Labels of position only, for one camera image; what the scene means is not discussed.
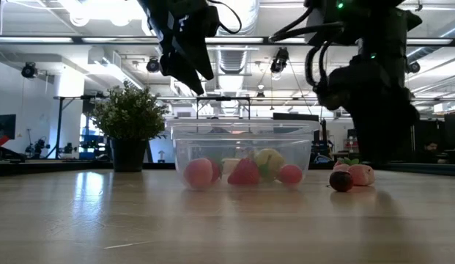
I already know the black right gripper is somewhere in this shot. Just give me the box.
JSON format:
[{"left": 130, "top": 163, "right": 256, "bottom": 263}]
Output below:
[{"left": 349, "top": 104, "right": 421, "bottom": 166}]

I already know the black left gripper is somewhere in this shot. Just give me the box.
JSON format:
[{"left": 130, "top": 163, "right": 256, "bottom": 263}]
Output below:
[{"left": 137, "top": 0, "right": 221, "bottom": 96}]

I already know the pink toy peach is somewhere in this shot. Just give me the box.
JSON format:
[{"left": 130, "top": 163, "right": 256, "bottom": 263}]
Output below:
[
  {"left": 347, "top": 164, "right": 376, "bottom": 187},
  {"left": 182, "top": 158, "right": 214, "bottom": 191}
]

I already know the dark red toy cherry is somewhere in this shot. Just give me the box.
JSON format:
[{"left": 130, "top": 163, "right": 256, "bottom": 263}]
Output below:
[{"left": 326, "top": 170, "right": 355, "bottom": 193}]

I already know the red toy cherry green stem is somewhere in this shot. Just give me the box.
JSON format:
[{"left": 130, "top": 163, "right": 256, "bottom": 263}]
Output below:
[{"left": 277, "top": 164, "right": 304, "bottom": 185}]

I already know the yellow toy banana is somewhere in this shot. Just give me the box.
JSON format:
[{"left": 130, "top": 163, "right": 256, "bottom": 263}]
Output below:
[{"left": 221, "top": 157, "right": 243, "bottom": 175}]

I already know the yellow toy lemon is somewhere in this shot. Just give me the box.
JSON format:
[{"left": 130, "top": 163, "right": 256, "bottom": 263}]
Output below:
[{"left": 254, "top": 147, "right": 286, "bottom": 183}]

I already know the large red toy strawberry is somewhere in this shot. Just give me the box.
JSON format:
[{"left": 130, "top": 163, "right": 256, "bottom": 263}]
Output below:
[{"left": 226, "top": 157, "right": 261, "bottom": 186}]

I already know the clear plastic tupperware container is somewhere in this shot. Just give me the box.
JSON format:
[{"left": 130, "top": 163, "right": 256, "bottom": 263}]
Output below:
[{"left": 166, "top": 119, "right": 321, "bottom": 191}]

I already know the person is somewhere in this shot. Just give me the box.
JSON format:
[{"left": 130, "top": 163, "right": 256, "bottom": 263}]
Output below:
[
  {"left": 419, "top": 141, "right": 440, "bottom": 164},
  {"left": 207, "top": 116, "right": 232, "bottom": 135}
]

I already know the black room partition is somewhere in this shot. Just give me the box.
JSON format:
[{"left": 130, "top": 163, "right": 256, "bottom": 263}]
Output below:
[{"left": 413, "top": 120, "right": 446, "bottom": 162}]

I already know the green artificial plant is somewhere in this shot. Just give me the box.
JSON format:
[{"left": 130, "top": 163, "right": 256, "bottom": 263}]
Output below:
[{"left": 91, "top": 82, "right": 169, "bottom": 142}]

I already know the black background machine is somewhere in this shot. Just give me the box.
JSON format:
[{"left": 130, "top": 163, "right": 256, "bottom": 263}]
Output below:
[{"left": 273, "top": 112, "right": 329, "bottom": 158}]

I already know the black plant pot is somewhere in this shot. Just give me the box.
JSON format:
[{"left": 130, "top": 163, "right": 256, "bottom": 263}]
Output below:
[{"left": 109, "top": 138, "right": 149, "bottom": 173}]

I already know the black background stand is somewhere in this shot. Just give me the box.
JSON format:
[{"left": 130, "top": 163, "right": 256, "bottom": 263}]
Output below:
[{"left": 53, "top": 95, "right": 103, "bottom": 159}]

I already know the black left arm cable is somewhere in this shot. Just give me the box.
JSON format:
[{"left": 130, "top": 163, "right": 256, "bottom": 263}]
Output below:
[{"left": 207, "top": 0, "right": 243, "bottom": 36}]

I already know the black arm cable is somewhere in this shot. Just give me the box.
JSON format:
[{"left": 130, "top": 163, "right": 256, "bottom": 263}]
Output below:
[
  {"left": 269, "top": 7, "right": 347, "bottom": 91},
  {"left": 207, "top": 0, "right": 243, "bottom": 36}
]

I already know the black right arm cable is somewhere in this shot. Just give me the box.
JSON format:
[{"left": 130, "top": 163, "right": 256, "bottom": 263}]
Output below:
[{"left": 269, "top": 7, "right": 347, "bottom": 91}]

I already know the dark wall screen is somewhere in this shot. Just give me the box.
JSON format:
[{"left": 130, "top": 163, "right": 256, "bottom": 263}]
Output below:
[{"left": 0, "top": 114, "right": 18, "bottom": 141}]

